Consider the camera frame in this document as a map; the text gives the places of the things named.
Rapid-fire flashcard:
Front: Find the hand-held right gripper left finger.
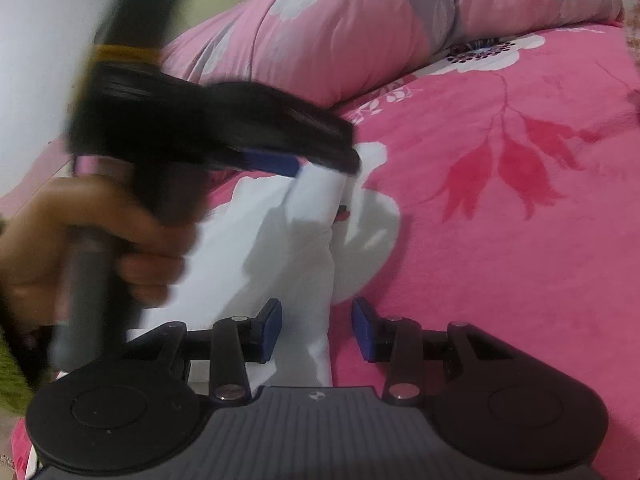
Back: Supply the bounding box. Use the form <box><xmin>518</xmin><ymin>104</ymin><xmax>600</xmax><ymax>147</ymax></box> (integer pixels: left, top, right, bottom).
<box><xmin>125</xmin><ymin>298</ymin><xmax>283</xmax><ymax>405</ymax></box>

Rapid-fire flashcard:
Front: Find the person's left hand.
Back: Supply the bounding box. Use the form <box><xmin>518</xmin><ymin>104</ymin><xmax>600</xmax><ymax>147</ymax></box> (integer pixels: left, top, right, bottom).
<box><xmin>0</xmin><ymin>176</ymin><xmax>200</xmax><ymax>333</ymax></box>

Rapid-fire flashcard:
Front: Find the pink floral blanket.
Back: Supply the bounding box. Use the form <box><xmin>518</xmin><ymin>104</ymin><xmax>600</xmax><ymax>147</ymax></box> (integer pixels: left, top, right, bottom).
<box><xmin>0</xmin><ymin>22</ymin><xmax>640</xmax><ymax>480</ymax></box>

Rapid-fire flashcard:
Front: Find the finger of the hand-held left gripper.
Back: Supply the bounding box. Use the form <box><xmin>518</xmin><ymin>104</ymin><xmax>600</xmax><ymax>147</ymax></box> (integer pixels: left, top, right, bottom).
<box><xmin>219</xmin><ymin>146</ymin><xmax>303</xmax><ymax>177</ymax></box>
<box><xmin>214</xmin><ymin>82</ymin><xmax>362</xmax><ymax>176</ymax></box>

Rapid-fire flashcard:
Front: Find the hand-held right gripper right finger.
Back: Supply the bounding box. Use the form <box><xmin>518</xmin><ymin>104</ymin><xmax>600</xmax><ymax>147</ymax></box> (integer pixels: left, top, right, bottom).
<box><xmin>351</xmin><ymin>297</ymin><xmax>517</xmax><ymax>403</ymax></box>

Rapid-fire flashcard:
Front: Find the white garment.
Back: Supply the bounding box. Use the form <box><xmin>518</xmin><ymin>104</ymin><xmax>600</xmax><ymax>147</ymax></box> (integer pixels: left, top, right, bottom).
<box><xmin>125</xmin><ymin>169</ymin><xmax>352</xmax><ymax>391</ymax></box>

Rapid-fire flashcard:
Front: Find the pink grey floral duvet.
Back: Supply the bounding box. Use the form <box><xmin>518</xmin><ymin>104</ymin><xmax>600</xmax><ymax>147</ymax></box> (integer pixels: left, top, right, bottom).
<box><xmin>160</xmin><ymin>0</ymin><xmax>623</xmax><ymax>109</ymax></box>

